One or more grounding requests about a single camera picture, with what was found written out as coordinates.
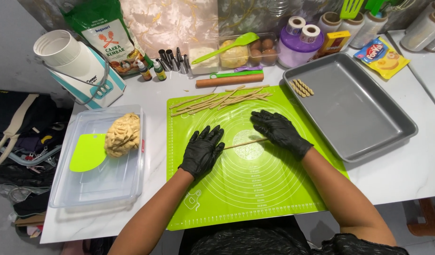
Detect thin dough strip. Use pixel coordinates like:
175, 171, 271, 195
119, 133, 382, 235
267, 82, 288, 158
223, 137, 270, 150

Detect person's left hand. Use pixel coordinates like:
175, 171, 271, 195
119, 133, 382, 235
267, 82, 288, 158
179, 125, 226, 180

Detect purple lidded round container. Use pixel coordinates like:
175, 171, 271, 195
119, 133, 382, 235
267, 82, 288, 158
277, 25, 324, 69

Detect purple measuring spoon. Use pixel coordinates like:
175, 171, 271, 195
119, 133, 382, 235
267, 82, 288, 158
234, 65, 264, 73

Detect person's right hand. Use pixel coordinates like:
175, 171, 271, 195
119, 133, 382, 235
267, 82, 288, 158
250, 110, 314, 161

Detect heap of bags and clutter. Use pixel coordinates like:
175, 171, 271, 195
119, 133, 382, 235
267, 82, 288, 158
0, 89, 73, 227

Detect gray metal baking tray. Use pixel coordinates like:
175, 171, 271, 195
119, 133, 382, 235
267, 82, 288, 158
282, 52, 419, 163

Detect brown food colouring bottle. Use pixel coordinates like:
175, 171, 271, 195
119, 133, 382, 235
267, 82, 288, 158
137, 60, 153, 81

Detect green handled kitchen tool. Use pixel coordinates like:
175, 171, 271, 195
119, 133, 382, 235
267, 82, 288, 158
209, 70, 264, 79

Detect green slotted turner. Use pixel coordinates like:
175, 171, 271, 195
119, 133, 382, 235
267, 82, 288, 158
340, 0, 365, 20

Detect green white flour bag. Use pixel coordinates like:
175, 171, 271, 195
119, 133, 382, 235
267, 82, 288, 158
60, 0, 154, 77

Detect white teal blender base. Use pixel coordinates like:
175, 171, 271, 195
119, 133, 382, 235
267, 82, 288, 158
33, 29, 127, 110

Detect yellow red cardboard box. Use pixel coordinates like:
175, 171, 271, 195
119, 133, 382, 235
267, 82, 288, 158
317, 30, 351, 59

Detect yellow blue snack packet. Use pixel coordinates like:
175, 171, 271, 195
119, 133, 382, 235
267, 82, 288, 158
354, 36, 411, 80

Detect wooden stool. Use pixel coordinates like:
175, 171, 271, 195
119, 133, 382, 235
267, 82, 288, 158
407, 198, 435, 237

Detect green plastic utensil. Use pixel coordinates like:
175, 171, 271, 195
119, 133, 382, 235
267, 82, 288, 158
364, 0, 385, 16

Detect roll of sticker labels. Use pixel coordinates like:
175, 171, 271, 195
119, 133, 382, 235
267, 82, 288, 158
286, 16, 307, 36
300, 24, 321, 44

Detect clear tub with white filling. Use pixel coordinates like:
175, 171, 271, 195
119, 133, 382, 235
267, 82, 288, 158
188, 41, 220, 76

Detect roll of clear plastic wrap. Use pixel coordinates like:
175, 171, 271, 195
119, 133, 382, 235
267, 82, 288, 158
401, 11, 435, 52
350, 11, 385, 49
405, 0, 435, 34
317, 12, 342, 35
339, 16, 365, 50

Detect cluster of metal piping nozzles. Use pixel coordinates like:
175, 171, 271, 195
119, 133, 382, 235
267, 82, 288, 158
158, 48, 191, 75

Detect green silicone baking mat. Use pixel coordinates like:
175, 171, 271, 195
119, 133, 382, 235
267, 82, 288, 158
166, 85, 349, 231

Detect green plastic dough scraper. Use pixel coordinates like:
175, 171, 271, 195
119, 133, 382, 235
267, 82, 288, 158
69, 133, 108, 173

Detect person's black knitted top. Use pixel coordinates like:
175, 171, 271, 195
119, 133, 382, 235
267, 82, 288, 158
179, 215, 410, 255

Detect green food colouring bottle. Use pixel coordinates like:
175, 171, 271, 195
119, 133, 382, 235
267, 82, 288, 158
153, 60, 167, 81

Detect wooden rolling pin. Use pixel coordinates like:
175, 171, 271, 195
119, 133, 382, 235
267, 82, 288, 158
196, 73, 265, 89

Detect clear plastic container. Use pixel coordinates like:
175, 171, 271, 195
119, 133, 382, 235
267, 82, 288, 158
48, 104, 146, 209

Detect clear tub with yellow dough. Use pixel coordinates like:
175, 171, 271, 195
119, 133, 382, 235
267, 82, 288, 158
218, 35, 250, 69

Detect twisted dough stick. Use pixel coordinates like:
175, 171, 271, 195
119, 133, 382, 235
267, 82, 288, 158
293, 80, 309, 97
289, 81, 307, 98
298, 79, 315, 95
295, 79, 312, 96

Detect pile of dough strips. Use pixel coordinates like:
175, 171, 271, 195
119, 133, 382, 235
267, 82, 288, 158
170, 84, 273, 118

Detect clear egg tub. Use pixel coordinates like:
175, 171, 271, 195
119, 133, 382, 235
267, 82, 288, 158
248, 33, 279, 66

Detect metal wire whisk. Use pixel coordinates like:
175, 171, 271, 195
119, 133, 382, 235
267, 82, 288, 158
266, 0, 291, 18

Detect green silicone spatula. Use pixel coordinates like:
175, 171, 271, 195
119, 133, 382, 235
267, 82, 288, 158
191, 32, 260, 65

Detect beige dough lump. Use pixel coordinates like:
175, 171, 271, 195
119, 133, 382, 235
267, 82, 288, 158
104, 113, 141, 158

